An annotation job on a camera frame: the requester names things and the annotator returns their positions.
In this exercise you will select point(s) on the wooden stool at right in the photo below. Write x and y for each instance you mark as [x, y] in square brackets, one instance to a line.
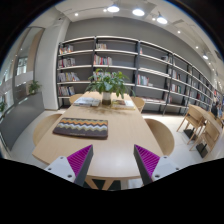
[210, 135]

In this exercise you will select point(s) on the wooden chair near left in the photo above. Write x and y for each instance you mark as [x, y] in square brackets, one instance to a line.
[43, 130]

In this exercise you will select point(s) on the wooden side table right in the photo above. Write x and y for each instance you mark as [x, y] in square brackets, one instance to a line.
[196, 118]

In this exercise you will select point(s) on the book beside plant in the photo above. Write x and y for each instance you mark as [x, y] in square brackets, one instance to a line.
[123, 104]

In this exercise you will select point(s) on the zigzag patterned folded towel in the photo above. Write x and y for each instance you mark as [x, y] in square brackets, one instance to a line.
[78, 127]

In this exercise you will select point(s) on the wooden chair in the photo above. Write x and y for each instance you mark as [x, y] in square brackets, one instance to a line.
[163, 135]
[139, 102]
[43, 130]
[74, 97]

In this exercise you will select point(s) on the large grey wall bookshelf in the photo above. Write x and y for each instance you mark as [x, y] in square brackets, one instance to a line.
[166, 82]

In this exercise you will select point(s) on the green potted plant on table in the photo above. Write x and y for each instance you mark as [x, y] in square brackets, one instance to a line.
[106, 83]

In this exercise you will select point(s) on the wooden chair far right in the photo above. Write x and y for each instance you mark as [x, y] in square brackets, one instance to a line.
[139, 102]

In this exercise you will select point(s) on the wooden chair far left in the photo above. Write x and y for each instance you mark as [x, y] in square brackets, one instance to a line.
[74, 97]

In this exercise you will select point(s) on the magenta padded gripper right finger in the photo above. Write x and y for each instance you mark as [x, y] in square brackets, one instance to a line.
[151, 166]

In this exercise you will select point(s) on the small potted plant left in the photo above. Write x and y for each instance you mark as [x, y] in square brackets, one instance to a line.
[34, 87]

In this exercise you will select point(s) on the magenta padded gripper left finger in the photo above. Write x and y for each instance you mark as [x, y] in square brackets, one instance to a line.
[73, 168]

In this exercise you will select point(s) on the wooden chair near right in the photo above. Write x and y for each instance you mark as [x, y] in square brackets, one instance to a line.
[163, 135]

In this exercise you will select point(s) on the open magazine on table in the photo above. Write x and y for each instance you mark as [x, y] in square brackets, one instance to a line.
[87, 101]

